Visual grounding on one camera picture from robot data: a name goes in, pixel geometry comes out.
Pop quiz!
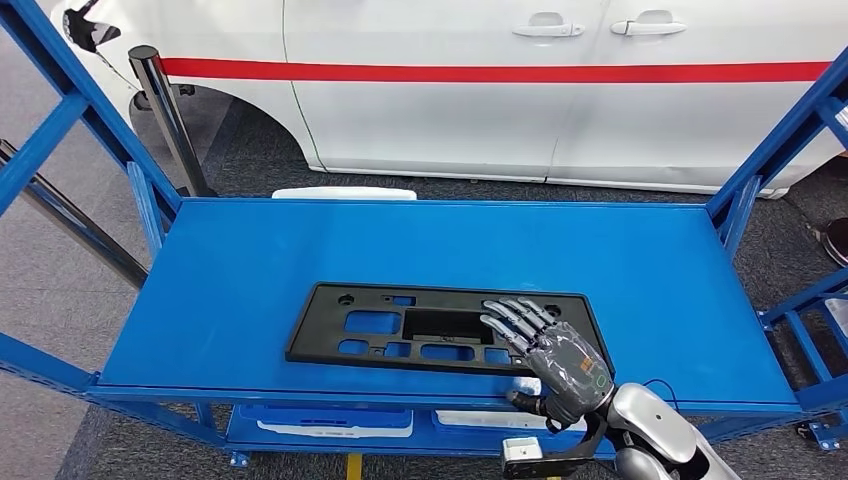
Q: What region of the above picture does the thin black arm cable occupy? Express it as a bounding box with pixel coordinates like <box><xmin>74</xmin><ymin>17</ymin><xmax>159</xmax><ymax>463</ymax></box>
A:
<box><xmin>641</xmin><ymin>378</ymin><xmax>678</xmax><ymax>411</ymax></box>

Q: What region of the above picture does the blue metal shelf rack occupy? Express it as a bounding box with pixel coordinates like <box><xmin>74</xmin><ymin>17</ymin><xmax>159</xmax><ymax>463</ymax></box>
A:
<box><xmin>758</xmin><ymin>268</ymin><xmax>848</xmax><ymax>453</ymax></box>
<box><xmin>0</xmin><ymin>0</ymin><xmax>848</xmax><ymax>468</ymax></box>

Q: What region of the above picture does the white plastic tray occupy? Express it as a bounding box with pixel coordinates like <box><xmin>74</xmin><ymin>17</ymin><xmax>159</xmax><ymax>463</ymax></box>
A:
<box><xmin>271</xmin><ymin>186</ymin><xmax>419</xmax><ymax>201</ymax></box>

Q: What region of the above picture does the black plastic panel part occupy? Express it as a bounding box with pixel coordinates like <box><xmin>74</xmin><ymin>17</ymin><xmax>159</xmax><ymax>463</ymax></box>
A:
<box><xmin>286</xmin><ymin>282</ymin><xmax>614</xmax><ymax>379</ymax></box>

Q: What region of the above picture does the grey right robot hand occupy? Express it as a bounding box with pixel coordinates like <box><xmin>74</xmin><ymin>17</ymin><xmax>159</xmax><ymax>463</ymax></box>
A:
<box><xmin>480</xmin><ymin>296</ymin><xmax>616</xmax><ymax>433</ymax></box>

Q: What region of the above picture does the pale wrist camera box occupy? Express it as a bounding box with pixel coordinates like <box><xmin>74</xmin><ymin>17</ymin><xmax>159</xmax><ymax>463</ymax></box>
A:
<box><xmin>500</xmin><ymin>435</ymin><xmax>546</xmax><ymax>480</ymax></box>

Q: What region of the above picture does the white car with red stripe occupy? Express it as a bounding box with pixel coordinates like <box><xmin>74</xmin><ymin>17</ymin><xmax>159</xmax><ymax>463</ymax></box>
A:
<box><xmin>49</xmin><ymin>0</ymin><xmax>848</xmax><ymax>199</ymax></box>

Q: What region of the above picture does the black round stanchion base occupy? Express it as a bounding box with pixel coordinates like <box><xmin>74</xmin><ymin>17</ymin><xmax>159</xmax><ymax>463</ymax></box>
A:
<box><xmin>820</xmin><ymin>218</ymin><xmax>848</xmax><ymax>268</ymax></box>

